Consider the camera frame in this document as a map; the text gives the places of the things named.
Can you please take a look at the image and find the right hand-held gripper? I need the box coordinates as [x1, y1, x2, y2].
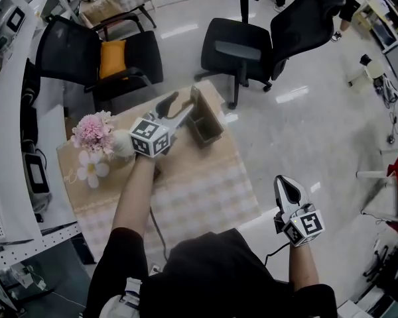
[273, 175, 326, 247]

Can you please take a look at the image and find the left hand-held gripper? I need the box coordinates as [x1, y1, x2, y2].
[129, 91, 200, 159]

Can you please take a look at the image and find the dark organiser box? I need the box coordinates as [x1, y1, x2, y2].
[184, 85, 225, 150]

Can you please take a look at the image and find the person's left forearm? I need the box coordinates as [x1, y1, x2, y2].
[111, 154, 157, 237]

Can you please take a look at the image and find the person's right forearm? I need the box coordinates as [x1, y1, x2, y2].
[287, 243, 320, 293]

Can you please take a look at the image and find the orange cushion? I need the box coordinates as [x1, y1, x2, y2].
[98, 39, 129, 80]

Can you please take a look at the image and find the pink flower bouquet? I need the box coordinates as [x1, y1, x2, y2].
[70, 110, 115, 160]

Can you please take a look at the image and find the black office chair with headrest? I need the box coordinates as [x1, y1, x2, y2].
[194, 0, 347, 109]

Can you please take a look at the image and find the flower-shaped coaster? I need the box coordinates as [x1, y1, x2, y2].
[76, 150, 110, 189]

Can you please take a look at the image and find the person's black shirt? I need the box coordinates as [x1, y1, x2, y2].
[82, 227, 338, 318]

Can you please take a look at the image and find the black folded stand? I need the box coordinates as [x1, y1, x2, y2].
[361, 237, 398, 306]

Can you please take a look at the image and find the beige-clothed side table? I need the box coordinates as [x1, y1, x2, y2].
[78, 0, 157, 29]

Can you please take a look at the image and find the black mesh armchair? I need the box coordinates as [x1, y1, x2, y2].
[35, 14, 165, 104]

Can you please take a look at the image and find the white black floor device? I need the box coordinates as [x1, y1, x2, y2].
[373, 74, 398, 109]

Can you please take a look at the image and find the black bag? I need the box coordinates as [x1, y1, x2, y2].
[21, 58, 41, 154]

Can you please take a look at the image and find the white device with dark screen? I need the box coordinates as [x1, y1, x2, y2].
[21, 150, 53, 205]

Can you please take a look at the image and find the cream small stool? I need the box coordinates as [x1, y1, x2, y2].
[347, 54, 385, 94]

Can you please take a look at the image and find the white long desk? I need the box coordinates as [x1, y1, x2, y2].
[0, 11, 70, 244]

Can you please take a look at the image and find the white appliance with black window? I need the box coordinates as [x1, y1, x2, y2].
[5, 5, 27, 34]

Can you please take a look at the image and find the white metal shelving rack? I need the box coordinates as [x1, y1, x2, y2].
[0, 0, 82, 274]

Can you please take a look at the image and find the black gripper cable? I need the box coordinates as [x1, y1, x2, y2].
[263, 242, 291, 268]
[148, 206, 169, 264]

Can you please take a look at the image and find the white table frame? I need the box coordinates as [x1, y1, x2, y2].
[356, 169, 398, 227]

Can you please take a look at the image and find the white shoulder strap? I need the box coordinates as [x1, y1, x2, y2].
[99, 276, 143, 318]

